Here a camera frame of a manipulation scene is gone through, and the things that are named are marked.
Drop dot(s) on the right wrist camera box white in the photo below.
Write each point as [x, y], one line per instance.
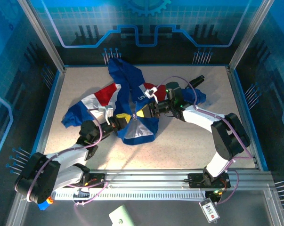
[150, 92]

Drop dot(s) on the pale green card box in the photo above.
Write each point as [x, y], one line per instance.
[120, 216]

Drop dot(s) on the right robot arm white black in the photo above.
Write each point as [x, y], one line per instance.
[226, 134]

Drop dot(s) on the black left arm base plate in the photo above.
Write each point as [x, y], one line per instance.
[97, 180]

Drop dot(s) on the black stapler-shaped tool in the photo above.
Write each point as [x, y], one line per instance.
[196, 80]

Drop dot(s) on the blue block with orange studs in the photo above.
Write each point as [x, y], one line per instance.
[44, 205]

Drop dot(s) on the aluminium side frame rail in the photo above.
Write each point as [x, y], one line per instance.
[51, 113]
[241, 113]

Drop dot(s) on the aluminium frame post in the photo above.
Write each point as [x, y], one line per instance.
[249, 35]
[41, 35]

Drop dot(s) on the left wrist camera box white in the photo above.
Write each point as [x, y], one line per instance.
[106, 110]

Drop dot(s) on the aluminium front frame rail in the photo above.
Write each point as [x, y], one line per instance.
[146, 177]

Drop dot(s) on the white badge card with holder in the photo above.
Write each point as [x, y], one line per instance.
[209, 210]

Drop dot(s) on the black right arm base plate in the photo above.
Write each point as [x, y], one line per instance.
[196, 180]

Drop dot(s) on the blue red white jacket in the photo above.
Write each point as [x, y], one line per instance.
[130, 87]

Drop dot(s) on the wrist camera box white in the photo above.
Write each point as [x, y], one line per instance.
[150, 92]
[106, 110]

